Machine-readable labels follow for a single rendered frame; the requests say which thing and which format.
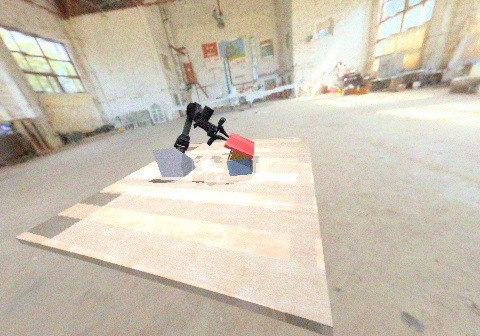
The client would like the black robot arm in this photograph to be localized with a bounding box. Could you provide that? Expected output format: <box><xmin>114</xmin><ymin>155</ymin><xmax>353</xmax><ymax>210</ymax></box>
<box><xmin>174</xmin><ymin>102</ymin><xmax>217</xmax><ymax>154</ymax></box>

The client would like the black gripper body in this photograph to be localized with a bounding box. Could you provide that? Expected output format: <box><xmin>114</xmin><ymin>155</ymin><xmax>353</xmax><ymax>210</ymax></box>
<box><xmin>204</xmin><ymin>117</ymin><xmax>226</xmax><ymax>146</ymax></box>

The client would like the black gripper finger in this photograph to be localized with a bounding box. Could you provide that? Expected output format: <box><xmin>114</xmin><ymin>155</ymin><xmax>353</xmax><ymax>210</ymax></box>
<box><xmin>214</xmin><ymin>134</ymin><xmax>227</xmax><ymax>141</ymax></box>
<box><xmin>219</xmin><ymin>126</ymin><xmax>230</xmax><ymax>138</ymax></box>

